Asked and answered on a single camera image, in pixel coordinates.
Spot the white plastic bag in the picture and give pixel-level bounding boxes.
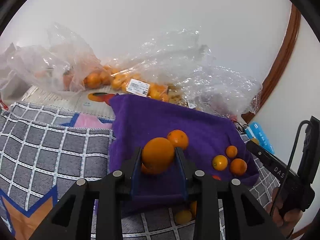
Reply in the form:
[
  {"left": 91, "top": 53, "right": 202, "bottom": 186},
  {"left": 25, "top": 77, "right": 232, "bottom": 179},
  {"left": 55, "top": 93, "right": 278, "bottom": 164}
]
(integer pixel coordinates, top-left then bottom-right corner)
[{"left": 4, "top": 23, "right": 102, "bottom": 96}]

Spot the grey checkered table cloth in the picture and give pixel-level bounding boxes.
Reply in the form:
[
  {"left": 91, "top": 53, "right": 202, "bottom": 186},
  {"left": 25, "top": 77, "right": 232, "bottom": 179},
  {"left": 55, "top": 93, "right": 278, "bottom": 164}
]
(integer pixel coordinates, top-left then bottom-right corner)
[{"left": 1, "top": 102, "right": 279, "bottom": 239}]

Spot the brown wooden door frame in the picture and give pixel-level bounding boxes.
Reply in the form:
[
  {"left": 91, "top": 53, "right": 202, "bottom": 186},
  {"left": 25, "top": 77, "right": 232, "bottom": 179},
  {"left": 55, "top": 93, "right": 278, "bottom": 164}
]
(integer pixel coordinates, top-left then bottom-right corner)
[{"left": 241, "top": 3, "right": 302, "bottom": 124}]

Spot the small orange tangerine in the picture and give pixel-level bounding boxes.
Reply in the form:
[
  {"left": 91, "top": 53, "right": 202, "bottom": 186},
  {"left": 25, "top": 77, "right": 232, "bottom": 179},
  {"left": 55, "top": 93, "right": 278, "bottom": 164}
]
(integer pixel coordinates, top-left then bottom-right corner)
[{"left": 251, "top": 138, "right": 260, "bottom": 145}]

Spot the right hand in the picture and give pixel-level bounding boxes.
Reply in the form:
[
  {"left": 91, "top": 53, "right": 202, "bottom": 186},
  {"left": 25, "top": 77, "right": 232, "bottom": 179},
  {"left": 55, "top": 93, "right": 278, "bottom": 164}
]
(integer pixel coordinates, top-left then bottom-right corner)
[{"left": 266, "top": 187, "right": 304, "bottom": 238}]

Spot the large clear plastic bag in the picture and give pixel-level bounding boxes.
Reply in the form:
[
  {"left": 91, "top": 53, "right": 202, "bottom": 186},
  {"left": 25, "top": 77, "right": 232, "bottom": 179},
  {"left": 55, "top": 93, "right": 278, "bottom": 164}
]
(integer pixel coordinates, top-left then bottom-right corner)
[{"left": 135, "top": 29, "right": 263, "bottom": 118}]

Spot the clear bag of tangerines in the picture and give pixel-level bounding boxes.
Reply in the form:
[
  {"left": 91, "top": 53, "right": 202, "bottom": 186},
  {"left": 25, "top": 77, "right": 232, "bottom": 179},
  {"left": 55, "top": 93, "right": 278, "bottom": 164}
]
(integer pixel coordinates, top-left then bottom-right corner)
[{"left": 82, "top": 65, "right": 169, "bottom": 105}]

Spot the purple towel covered tray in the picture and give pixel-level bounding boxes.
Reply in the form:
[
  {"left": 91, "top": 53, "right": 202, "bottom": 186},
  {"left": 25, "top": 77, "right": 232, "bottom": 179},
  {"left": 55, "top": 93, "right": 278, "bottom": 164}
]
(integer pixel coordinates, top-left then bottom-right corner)
[{"left": 93, "top": 94, "right": 260, "bottom": 217}]

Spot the yellow green small fruit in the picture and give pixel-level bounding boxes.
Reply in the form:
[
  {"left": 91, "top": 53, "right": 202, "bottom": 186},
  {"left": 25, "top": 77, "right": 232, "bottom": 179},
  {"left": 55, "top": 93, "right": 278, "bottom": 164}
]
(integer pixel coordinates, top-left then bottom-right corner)
[
  {"left": 190, "top": 201, "right": 197, "bottom": 218},
  {"left": 174, "top": 210, "right": 193, "bottom": 225}
]

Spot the blue tissue pack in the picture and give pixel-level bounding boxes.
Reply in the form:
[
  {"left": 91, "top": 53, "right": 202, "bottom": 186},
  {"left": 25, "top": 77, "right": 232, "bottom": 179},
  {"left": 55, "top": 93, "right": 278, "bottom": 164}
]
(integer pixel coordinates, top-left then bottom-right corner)
[{"left": 245, "top": 121, "right": 274, "bottom": 154}]

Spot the large orange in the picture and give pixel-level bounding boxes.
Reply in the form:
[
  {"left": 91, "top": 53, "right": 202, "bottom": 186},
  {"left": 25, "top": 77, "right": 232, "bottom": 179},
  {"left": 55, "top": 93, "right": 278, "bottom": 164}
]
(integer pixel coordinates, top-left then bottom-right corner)
[{"left": 142, "top": 137, "right": 175, "bottom": 175}]

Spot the small red tomato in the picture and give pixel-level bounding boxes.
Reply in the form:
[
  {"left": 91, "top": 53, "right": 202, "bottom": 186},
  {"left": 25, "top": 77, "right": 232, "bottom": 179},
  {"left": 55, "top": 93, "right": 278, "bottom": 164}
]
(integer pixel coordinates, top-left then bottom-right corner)
[{"left": 212, "top": 175, "right": 221, "bottom": 181}]

